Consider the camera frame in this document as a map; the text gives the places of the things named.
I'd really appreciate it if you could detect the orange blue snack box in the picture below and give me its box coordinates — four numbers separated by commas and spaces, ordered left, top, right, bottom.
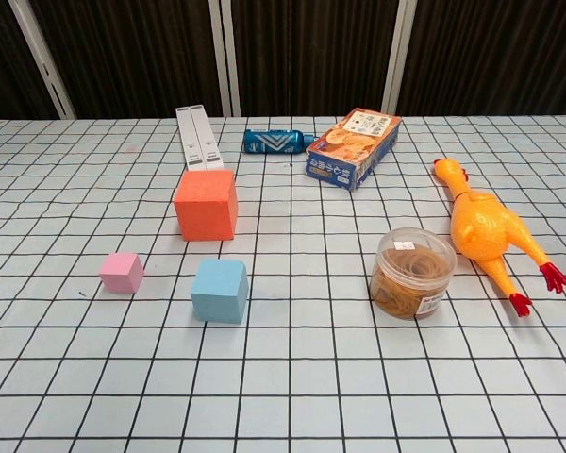
305, 108, 402, 193

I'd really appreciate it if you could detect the white black checked tablecloth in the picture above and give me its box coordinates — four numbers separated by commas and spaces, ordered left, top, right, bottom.
0, 114, 566, 453

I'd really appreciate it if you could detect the light blue foam cube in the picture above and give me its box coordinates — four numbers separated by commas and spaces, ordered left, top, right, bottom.
190, 258, 249, 326

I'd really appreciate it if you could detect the pink foam cube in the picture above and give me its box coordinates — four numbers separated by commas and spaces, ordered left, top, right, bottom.
98, 252, 144, 294

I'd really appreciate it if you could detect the white partition post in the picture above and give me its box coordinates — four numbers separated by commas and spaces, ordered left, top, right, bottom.
207, 0, 242, 118
382, 0, 419, 116
8, 0, 76, 120

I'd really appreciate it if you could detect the orange foam cube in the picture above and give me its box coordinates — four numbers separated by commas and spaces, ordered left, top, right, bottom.
173, 169, 240, 243

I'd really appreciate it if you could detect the yellow rubber chicken toy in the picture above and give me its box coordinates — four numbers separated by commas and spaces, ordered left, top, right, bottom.
433, 158, 566, 319

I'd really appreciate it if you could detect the white rectangular box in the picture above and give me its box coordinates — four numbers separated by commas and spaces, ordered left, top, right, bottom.
175, 104, 225, 173

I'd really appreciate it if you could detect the clear jar of rubber bands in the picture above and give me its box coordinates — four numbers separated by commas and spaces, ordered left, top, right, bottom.
369, 226, 458, 321

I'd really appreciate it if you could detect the blue drink bottle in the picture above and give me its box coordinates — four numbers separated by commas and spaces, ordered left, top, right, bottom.
242, 128, 318, 156

